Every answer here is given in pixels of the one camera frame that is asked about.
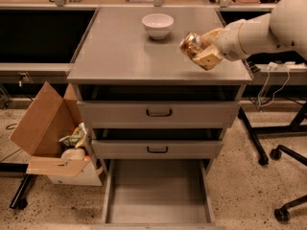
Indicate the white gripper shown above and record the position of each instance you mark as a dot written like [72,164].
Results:
[229,40]

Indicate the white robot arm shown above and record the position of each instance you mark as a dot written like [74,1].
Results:
[284,29]

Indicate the grey drawer cabinet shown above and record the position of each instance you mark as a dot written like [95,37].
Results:
[119,62]

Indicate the grey middle drawer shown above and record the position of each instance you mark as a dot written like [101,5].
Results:
[156,149]

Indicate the grey drawer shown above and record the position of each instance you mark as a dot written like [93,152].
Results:
[172,114]
[157,193]
[156,149]

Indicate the grey top drawer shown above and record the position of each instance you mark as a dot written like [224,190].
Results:
[172,114]

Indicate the grey bottom drawer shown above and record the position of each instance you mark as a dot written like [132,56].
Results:
[157,193]

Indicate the white ceramic bowl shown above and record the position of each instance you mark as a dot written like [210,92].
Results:
[157,25]

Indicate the black table leg right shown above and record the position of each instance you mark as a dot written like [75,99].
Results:
[295,126]

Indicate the black table leg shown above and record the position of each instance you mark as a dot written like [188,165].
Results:
[295,126]
[19,200]

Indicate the crumpled snack bag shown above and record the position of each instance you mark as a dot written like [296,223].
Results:
[76,139]

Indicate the white round object in box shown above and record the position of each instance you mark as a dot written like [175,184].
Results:
[73,154]

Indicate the brown cardboard box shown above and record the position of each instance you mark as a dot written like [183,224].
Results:
[50,117]

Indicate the black table leg left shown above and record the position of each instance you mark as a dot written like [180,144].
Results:
[19,200]

